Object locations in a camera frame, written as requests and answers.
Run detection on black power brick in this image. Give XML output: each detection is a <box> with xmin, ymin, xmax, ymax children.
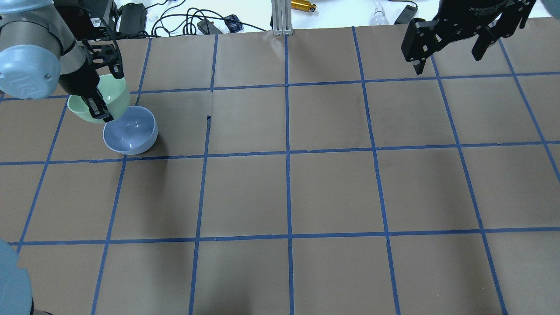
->
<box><xmin>118</xmin><ymin>3</ymin><xmax>147</xmax><ymax>35</ymax></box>

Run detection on green bowl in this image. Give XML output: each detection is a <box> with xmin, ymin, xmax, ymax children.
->
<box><xmin>66</xmin><ymin>74</ymin><xmax>130</xmax><ymax>124</ymax></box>

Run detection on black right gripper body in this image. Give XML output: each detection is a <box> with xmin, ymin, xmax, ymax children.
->
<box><xmin>401</xmin><ymin>0</ymin><xmax>536</xmax><ymax>62</ymax></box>

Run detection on white light bulb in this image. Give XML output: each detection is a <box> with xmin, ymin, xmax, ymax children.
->
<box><xmin>370</xmin><ymin>0</ymin><xmax>389</xmax><ymax>26</ymax></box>

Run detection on aluminium frame post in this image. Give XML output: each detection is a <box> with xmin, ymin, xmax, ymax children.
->
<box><xmin>271</xmin><ymin>0</ymin><xmax>294</xmax><ymax>36</ymax></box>

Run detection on blue bowl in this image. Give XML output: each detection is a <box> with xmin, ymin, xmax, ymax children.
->
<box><xmin>102</xmin><ymin>106</ymin><xmax>159</xmax><ymax>155</ymax></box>

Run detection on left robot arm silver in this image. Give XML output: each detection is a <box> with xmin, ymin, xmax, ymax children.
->
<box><xmin>0</xmin><ymin>0</ymin><xmax>130</xmax><ymax>123</ymax></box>

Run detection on black power adapter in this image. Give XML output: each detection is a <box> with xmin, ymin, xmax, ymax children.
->
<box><xmin>394</xmin><ymin>4</ymin><xmax>418</xmax><ymax>25</ymax></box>

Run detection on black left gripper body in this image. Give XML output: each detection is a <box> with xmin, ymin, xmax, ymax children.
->
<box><xmin>59</xmin><ymin>39</ymin><xmax>119</xmax><ymax>96</ymax></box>

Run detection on yellow tool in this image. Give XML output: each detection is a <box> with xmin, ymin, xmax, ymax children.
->
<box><xmin>290</xmin><ymin>0</ymin><xmax>317</xmax><ymax>12</ymax></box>

